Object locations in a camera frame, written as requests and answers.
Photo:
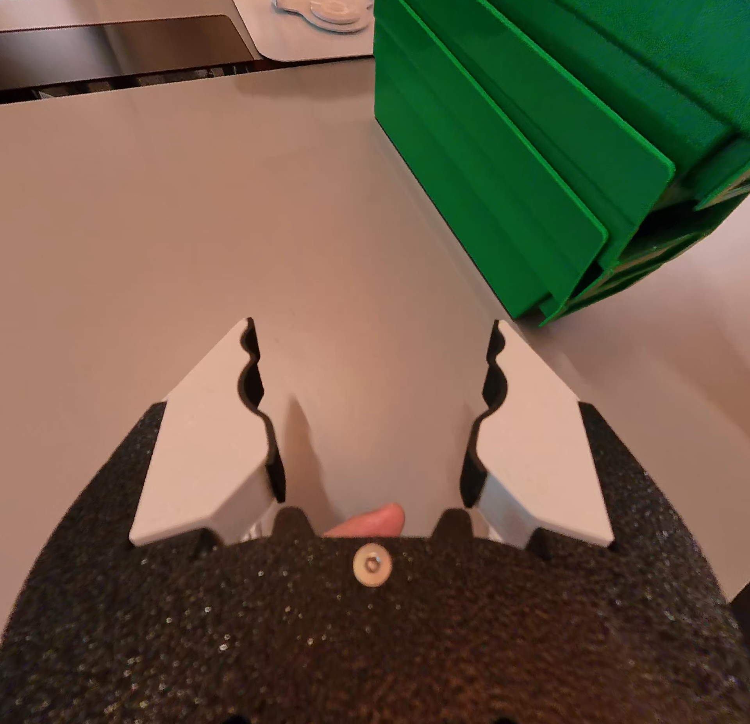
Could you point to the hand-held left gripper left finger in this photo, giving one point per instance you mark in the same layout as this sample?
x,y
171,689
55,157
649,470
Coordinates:
x,y
205,442

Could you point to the green plastic bin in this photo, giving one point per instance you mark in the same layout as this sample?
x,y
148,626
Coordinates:
x,y
597,132
469,196
586,53
674,20

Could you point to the person's left hand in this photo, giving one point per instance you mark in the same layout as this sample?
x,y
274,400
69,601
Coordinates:
x,y
375,522

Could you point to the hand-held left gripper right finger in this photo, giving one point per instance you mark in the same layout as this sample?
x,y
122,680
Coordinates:
x,y
539,442

